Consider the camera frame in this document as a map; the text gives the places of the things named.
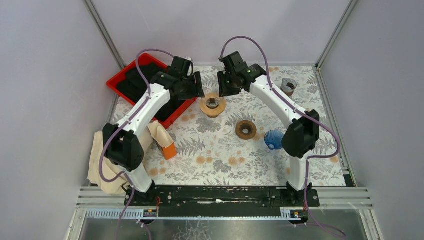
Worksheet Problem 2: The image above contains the clear ribbed glass dripper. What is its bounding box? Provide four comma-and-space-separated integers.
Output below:
205, 93, 220, 109

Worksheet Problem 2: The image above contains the light wooden dripper ring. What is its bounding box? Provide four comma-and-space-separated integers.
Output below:
199, 93, 228, 119

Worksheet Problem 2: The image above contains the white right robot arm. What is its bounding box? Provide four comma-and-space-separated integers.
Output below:
217, 51, 320, 206

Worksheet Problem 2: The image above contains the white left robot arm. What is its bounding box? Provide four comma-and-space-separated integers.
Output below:
100, 56, 205, 206

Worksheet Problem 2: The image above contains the blue ribbed glass dripper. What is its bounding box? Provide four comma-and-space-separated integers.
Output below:
264, 130, 285, 150

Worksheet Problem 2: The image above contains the orange coffee filter box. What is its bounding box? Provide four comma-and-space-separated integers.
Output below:
156, 134, 177, 160

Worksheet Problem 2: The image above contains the red plastic tray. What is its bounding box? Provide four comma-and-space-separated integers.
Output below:
106, 53, 197, 129

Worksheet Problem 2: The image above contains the black cloth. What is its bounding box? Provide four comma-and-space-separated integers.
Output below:
116, 62, 185, 122

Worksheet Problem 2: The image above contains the beige cloth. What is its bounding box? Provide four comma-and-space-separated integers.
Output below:
87, 120, 174, 195

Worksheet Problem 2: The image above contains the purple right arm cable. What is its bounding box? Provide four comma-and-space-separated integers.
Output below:
219, 36, 347, 240

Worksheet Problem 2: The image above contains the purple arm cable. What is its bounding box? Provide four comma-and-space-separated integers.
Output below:
98, 48, 175, 240
219, 36, 347, 240

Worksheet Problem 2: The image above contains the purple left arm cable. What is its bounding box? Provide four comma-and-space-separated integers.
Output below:
98, 48, 175, 240

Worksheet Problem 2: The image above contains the dark wooden dripper ring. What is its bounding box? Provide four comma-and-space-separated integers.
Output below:
235, 120, 258, 141

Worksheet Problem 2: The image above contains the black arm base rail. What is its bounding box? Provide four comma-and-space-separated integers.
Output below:
124, 185, 320, 218

